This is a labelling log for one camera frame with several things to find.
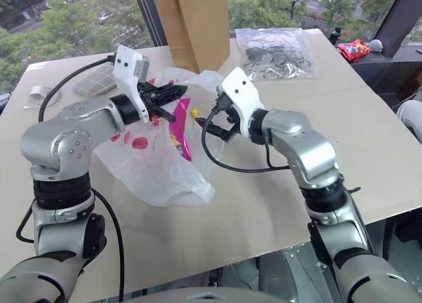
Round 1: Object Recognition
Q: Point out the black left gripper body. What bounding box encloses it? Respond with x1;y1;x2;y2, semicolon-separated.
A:
137;80;166;120

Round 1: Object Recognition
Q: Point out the black side cabinet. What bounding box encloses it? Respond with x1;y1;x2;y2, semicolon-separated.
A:
348;41;422;110

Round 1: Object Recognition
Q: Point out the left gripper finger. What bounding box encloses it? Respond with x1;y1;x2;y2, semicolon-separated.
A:
152;105;177;123
154;84;189;101

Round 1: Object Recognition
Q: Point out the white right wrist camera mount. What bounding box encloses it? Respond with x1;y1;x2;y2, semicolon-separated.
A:
216;67;265;138

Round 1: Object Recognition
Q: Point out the small black stand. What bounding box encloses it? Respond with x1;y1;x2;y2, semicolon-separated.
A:
329;26;342;47

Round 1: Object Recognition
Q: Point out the grey robot torso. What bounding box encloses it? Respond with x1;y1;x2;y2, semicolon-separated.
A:
144;285;278;303

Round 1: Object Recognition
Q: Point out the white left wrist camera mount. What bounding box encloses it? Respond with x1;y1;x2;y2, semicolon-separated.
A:
112;44;151;123

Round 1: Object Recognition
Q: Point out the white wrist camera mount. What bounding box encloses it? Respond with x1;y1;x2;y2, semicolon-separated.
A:
216;67;265;138
112;44;151;123

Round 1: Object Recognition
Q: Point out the brown paper bag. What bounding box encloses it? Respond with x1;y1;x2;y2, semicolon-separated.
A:
152;0;231;74

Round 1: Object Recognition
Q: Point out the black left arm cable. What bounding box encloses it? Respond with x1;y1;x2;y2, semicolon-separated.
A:
15;54;125;302

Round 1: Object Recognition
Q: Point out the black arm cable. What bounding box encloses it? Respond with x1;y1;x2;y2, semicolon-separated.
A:
15;54;125;302
201;105;291;173

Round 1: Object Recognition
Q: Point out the red snack bag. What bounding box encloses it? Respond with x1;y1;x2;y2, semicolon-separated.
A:
337;39;373;62

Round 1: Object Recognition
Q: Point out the white red-printed plastic bag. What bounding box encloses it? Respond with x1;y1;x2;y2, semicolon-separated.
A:
93;67;232;207

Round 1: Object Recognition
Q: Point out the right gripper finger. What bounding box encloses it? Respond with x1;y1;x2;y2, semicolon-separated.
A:
224;113;239;142
196;117;228;136

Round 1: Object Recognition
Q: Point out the dark rounded shape under table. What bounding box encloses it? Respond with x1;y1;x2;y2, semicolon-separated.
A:
258;250;334;303

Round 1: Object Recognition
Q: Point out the clear bag of black parts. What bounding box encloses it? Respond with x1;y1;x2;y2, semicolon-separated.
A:
234;27;322;82

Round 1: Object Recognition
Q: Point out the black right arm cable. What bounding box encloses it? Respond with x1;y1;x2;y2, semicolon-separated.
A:
201;105;291;173

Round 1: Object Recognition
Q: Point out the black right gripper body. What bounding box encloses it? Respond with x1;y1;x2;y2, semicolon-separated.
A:
210;92;241;142

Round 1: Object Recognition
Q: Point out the grey rounded fabric shape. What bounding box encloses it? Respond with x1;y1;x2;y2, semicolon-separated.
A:
395;98;422;140

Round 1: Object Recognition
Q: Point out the black object at table edge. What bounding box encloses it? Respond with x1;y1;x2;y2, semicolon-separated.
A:
0;92;13;117

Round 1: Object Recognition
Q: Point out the magenta snack packet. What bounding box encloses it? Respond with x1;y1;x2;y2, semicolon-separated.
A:
169;97;193;163

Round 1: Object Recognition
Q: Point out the white tape piece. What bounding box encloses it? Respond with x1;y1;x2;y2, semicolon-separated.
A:
22;84;63;109

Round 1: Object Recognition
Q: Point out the dark window frame post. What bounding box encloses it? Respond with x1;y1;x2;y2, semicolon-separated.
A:
131;0;169;49
378;0;422;59

